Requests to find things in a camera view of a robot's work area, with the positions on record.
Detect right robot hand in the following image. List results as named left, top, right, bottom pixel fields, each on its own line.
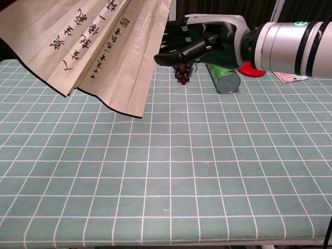
left=154, top=13, right=250, bottom=70

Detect paper folding fan red ribs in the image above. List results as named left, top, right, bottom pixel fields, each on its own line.
left=0, top=0, right=174, bottom=120

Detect dark red grape bunch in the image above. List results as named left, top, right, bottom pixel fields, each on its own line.
left=172, top=62, right=195, bottom=85

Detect green chips can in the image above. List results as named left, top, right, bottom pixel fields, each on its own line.
left=206, top=63, right=241, bottom=94

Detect dark corrugated curtain panel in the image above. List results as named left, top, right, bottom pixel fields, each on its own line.
left=279, top=0, right=332, bottom=25
left=176, top=0, right=275, bottom=24

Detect red round disc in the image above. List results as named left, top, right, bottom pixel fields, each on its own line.
left=238, top=61, right=267, bottom=78

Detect pink white paper card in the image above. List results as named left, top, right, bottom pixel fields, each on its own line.
left=272, top=71, right=310, bottom=84

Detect green checkered tablecloth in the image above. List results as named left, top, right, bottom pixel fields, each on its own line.
left=0, top=59, right=332, bottom=247

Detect white frame post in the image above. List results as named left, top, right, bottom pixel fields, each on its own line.
left=269, top=0, right=283, bottom=23

